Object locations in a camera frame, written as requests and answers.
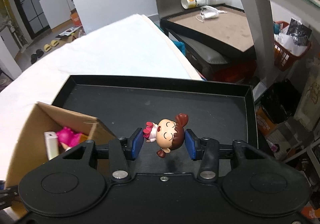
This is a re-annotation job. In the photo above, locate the brown hair girl figurine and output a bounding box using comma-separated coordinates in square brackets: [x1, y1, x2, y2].
[143, 113, 189, 158]

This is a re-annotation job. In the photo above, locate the pink dinosaur figurine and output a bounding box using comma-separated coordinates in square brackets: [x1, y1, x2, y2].
[56, 127, 88, 151]

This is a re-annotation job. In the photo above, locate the white charger adapter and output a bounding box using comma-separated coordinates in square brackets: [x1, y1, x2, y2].
[44, 132, 60, 160]

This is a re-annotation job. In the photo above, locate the brown cardboard box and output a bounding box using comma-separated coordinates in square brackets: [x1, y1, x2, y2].
[4, 101, 118, 217]

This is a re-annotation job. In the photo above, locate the black shallow tray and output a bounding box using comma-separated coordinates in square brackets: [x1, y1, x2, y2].
[51, 74, 259, 174]

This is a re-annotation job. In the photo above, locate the brown side tray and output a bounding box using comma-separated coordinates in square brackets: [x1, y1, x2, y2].
[160, 4, 256, 60]

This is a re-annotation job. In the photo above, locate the cardboard box on floor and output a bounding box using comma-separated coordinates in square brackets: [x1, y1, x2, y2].
[55, 26, 82, 43]

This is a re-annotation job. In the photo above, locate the yellow slipper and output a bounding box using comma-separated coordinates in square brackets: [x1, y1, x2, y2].
[50, 39, 59, 47]
[43, 44, 52, 52]

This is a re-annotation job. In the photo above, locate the black slipper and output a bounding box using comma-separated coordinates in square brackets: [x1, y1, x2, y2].
[36, 49, 44, 59]
[30, 54, 38, 65]

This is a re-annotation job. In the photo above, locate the white face mask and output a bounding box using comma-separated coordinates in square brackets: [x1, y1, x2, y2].
[195, 5, 227, 22]

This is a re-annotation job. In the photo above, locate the orange box on floor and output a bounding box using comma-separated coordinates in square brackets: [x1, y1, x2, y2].
[70, 11, 82, 27]

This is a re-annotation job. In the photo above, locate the red plastic basket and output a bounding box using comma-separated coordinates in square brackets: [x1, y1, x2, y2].
[273, 18, 312, 72]

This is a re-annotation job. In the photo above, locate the grey white desk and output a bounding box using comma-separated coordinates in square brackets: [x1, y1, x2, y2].
[241, 0, 319, 99]

